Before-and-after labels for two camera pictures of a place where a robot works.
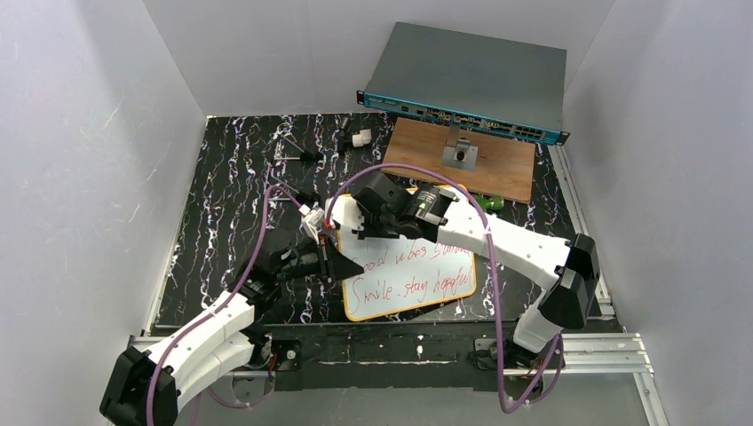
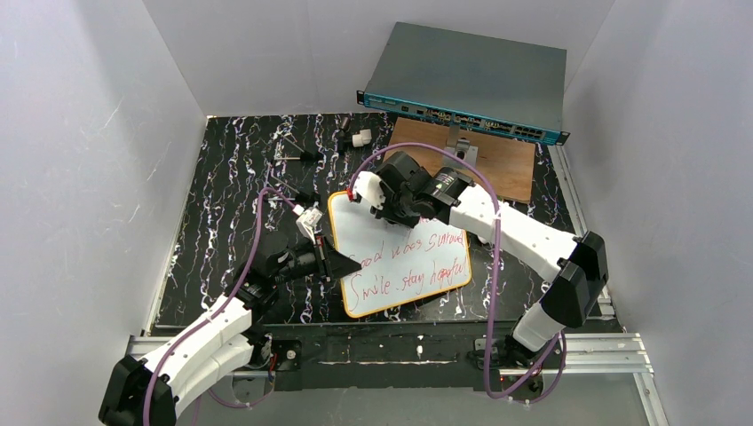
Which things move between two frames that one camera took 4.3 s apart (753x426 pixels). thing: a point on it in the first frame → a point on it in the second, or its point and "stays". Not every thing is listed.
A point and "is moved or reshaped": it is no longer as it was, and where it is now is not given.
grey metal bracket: (459, 153) stays
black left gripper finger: (339, 266) stays
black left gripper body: (324, 262) stays
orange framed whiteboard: (400, 273) is moved or reshaped
